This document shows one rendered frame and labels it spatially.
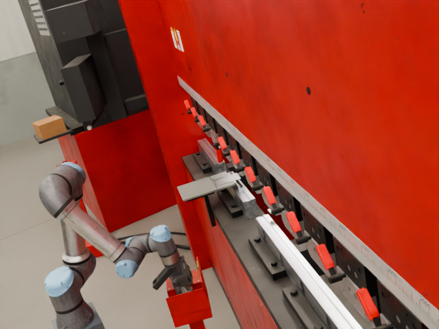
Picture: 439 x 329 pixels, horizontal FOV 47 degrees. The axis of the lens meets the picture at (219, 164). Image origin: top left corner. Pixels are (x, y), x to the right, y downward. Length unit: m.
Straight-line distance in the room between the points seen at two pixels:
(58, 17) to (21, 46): 5.73
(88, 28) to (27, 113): 5.96
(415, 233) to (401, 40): 0.31
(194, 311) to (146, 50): 1.67
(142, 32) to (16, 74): 6.04
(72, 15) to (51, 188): 1.59
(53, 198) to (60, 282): 0.37
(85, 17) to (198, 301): 1.90
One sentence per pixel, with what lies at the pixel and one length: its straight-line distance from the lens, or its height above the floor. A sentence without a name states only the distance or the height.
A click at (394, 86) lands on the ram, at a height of 1.77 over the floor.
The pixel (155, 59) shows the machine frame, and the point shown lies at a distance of 3.19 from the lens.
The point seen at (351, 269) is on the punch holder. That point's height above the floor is 1.29.
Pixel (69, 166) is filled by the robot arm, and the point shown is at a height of 1.40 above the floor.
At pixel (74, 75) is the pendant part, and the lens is 3.34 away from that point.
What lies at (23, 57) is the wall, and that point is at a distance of 9.06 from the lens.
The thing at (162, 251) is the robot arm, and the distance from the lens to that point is 2.02.
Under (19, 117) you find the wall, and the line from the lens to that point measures 9.16.
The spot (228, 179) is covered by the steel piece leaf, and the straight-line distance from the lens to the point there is 2.51.
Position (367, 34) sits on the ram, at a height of 1.84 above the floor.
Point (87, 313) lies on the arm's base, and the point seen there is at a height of 0.81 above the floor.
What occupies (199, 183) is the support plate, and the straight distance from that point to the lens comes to 2.55.
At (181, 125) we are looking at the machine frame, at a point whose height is 1.08.
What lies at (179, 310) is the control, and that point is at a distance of 2.16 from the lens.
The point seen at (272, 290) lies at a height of 0.88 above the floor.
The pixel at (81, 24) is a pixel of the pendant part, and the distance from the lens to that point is 3.30.
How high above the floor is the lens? 2.00
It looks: 21 degrees down
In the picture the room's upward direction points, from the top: 14 degrees counter-clockwise
